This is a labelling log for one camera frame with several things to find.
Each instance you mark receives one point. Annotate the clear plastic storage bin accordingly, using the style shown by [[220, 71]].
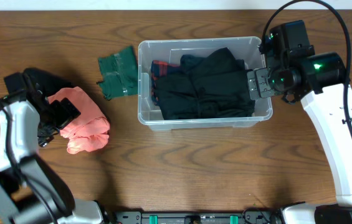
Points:
[[171, 51]]

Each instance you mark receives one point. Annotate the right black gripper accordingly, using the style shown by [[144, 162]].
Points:
[[261, 80]]

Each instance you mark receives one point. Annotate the large black garment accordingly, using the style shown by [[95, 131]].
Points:
[[216, 88]]

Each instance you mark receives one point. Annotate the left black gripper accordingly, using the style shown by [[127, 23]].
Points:
[[64, 116]]

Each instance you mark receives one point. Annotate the black folded cloth left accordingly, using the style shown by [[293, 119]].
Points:
[[47, 82]]

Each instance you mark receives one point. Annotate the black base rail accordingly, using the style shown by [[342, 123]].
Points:
[[248, 216]]

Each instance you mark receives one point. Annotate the red navy plaid shirt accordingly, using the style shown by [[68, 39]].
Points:
[[160, 69]]

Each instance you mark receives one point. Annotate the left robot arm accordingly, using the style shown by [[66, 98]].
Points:
[[30, 191]]

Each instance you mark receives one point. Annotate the black garment with band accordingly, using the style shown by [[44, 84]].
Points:
[[188, 62]]

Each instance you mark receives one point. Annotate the dark green folded cloth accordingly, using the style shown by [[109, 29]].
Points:
[[119, 74]]

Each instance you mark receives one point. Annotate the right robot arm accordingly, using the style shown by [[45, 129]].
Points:
[[318, 83]]

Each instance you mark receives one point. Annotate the pink salmon garment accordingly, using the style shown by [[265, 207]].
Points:
[[89, 131]]

